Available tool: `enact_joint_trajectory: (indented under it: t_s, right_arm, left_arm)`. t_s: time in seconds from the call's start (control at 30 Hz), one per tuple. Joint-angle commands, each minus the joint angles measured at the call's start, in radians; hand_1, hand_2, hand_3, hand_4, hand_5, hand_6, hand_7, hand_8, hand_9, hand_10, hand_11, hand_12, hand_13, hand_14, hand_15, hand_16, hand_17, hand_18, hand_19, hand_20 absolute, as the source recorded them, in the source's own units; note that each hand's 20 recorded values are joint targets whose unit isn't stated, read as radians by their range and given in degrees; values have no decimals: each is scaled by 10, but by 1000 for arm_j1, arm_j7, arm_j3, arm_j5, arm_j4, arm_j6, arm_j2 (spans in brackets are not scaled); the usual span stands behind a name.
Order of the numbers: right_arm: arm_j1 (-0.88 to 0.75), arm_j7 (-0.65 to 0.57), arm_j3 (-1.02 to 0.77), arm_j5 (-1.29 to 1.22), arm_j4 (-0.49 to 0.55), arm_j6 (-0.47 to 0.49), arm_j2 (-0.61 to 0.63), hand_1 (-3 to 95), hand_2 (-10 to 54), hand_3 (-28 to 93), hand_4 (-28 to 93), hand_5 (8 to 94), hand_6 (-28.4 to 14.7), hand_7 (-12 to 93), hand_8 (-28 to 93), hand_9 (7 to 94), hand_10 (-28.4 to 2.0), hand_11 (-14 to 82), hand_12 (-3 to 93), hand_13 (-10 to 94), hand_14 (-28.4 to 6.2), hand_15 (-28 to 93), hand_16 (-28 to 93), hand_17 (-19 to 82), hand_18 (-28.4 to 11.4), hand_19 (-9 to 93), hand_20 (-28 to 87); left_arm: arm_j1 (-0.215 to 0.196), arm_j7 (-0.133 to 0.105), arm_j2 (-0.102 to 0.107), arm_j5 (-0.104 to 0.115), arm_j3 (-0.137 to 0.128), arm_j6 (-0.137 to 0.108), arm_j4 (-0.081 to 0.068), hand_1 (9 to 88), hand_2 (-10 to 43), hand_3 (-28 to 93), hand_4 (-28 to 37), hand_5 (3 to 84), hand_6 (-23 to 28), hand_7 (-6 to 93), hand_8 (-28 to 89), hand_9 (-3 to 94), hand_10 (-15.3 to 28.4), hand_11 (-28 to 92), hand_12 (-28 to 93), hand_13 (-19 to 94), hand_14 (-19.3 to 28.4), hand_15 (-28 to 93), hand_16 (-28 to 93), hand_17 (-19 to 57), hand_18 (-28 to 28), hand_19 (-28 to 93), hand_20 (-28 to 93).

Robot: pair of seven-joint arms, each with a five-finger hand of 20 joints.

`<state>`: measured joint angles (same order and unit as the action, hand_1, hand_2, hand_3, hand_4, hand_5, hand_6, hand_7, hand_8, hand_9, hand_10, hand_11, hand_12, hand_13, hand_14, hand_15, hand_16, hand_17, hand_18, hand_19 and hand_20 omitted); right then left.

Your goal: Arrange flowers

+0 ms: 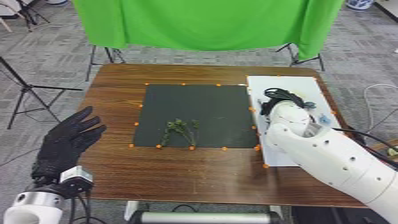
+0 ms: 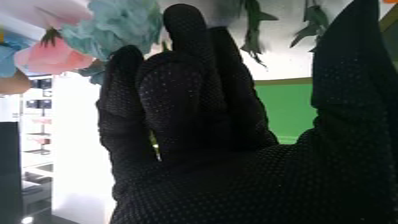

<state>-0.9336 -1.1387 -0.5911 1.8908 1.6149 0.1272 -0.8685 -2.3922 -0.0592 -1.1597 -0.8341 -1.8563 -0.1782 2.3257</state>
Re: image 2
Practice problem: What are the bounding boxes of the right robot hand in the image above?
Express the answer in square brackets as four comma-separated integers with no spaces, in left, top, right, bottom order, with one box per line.
[96,0,398,224]

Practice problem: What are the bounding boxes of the green sprig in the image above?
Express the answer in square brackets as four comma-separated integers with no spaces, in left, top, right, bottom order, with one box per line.
[238,0,280,69]
[288,0,332,53]

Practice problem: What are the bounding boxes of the pink flower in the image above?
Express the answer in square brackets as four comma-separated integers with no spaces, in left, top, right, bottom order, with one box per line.
[12,27,97,76]

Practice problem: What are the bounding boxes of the light blue flower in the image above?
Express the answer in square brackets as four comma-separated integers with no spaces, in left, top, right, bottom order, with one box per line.
[58,0,165,86]

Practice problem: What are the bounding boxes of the white flower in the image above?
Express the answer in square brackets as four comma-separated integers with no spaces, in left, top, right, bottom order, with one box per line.
[0,0,96,34]

